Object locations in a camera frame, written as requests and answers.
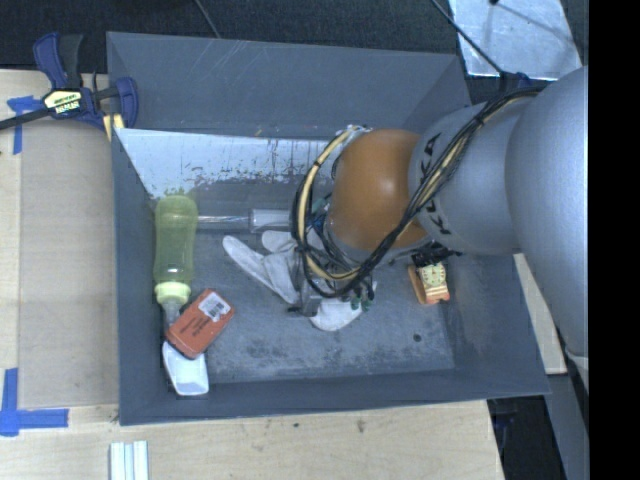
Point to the grey metal bin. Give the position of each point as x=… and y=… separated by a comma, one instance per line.
x=280, y=353

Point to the white cloth glove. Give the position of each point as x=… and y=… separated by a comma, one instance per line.
x=267, y=268

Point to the clear glass tube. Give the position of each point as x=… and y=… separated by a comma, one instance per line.
x=240, y=220

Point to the orange box with barcode label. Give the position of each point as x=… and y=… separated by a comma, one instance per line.
x=197, y=325

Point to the orange toy clock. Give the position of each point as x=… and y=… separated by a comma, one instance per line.
x=431, y=284

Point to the yellow-green clear plastic bottle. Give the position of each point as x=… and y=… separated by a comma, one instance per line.
x=175, y=238

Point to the pale wood flat board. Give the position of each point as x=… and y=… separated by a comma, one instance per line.
x=65, y=268

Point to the black cylinder on white bracket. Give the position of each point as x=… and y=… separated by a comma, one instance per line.
x=431, y=258

